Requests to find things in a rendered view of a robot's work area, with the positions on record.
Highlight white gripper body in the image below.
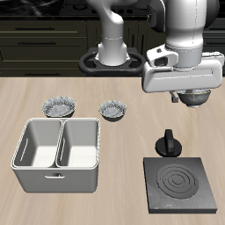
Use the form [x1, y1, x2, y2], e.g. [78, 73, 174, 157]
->
[142, 51, 225, 94]

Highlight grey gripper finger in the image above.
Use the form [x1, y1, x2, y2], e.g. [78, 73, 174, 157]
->
[170, 90, 180, 104]

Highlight small grey bowl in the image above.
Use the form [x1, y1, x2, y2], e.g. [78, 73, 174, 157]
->
[178, 88, 212, 108]

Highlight round black stove knob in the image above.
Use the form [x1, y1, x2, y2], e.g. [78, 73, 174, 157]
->
[155, 128, 183, 158]

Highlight medium grey fluted bowl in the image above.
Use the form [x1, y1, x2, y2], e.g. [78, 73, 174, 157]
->
[98, 99, 128, 122]

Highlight dark grey stove plate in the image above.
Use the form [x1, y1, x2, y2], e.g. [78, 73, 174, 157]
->
[142, 156, 219, 214]

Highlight large grey fluted bowl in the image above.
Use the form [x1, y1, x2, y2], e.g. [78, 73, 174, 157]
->
[41, 95, 77, 119]

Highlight white two-bin basket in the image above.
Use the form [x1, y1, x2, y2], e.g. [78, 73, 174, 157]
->
[11, 117, 101, 194]

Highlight dark kitchen cupboards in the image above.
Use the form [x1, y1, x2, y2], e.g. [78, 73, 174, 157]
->
[0, 0, 225, 78]

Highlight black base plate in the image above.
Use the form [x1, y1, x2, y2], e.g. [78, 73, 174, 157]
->
[78, 47, 148, 76]

